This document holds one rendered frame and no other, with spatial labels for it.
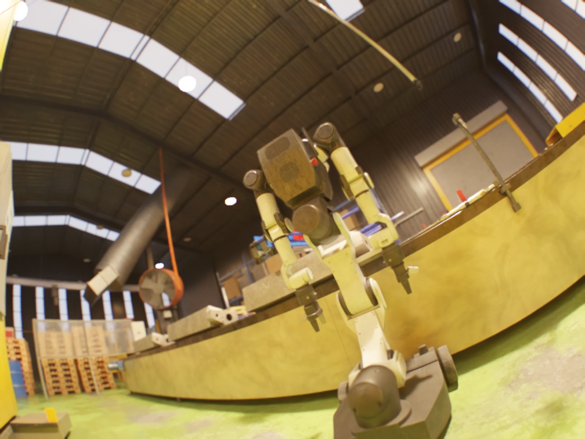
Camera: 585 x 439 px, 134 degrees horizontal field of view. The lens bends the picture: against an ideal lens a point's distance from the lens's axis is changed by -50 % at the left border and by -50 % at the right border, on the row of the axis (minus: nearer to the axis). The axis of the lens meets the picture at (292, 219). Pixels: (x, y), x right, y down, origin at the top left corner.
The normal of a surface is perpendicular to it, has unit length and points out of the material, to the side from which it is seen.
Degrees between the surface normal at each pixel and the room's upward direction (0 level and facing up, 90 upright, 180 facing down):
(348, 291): 86
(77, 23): 169
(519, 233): 90
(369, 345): 60
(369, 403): 79
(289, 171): 105
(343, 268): 100
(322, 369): 90
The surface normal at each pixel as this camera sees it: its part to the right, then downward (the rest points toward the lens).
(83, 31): 0.44, 0.87
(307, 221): -0.44, -0.22
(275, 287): -0.61, -0.29
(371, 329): -0.55, -0.62
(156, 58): 0.22, 0.81
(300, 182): -0.34, 0.00
